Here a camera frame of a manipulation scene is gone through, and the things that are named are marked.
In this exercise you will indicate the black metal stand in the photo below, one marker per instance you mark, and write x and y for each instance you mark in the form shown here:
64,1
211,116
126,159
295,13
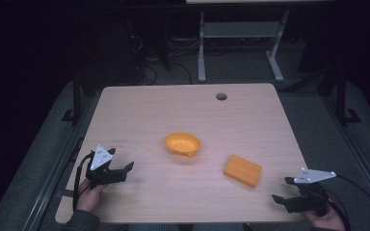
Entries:
76,96
342,96

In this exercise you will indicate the orange plastic bowl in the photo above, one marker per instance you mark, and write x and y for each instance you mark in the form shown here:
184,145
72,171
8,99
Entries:
182,143

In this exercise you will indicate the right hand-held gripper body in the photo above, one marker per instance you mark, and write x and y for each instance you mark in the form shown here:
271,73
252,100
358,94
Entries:
310,195

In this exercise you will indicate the person's left hand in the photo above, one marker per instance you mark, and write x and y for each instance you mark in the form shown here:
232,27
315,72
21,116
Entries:
90,196

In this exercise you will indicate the white metal stand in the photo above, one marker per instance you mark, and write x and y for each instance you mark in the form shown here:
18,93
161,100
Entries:
237,30

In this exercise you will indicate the orange rectangular block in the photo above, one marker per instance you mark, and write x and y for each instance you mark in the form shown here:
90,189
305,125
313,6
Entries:
242,170

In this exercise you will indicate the person's right hand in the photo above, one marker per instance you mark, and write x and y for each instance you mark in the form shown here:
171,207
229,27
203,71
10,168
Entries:
326,222

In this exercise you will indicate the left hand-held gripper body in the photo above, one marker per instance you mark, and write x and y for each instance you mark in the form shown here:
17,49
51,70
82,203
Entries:
104,174

